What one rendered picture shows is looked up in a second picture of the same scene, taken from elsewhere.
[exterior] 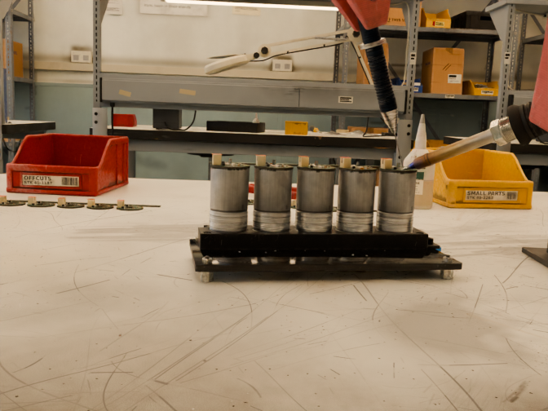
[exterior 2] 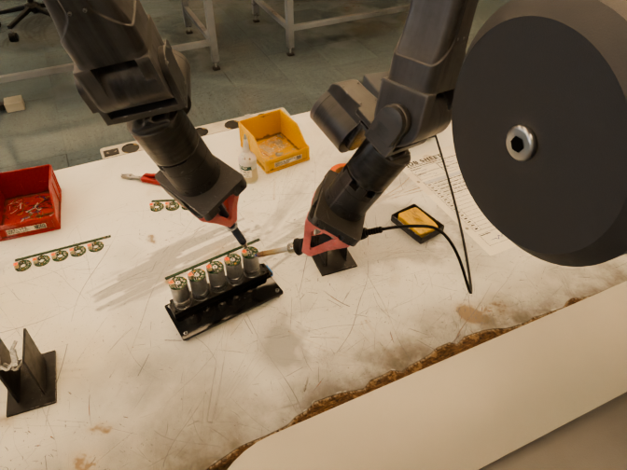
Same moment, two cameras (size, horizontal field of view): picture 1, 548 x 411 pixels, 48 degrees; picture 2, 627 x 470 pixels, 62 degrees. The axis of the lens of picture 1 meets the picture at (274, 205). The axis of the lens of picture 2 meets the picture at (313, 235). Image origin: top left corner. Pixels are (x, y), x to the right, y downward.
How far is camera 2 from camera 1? 0.53 m
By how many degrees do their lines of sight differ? 39
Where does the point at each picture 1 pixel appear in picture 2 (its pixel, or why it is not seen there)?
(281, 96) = not seen: outside the picture
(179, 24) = not seen: outside the picture
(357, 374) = (262, 393)
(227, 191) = (181, 296)
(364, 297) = (250, 330)
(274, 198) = (202, 289)
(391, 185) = (248, 263)
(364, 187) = (238, 269)
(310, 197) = (215, 282)
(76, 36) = not seen: outside the picture
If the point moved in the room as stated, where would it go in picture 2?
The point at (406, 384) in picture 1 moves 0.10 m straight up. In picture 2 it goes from (276, 393) to (271, 347)
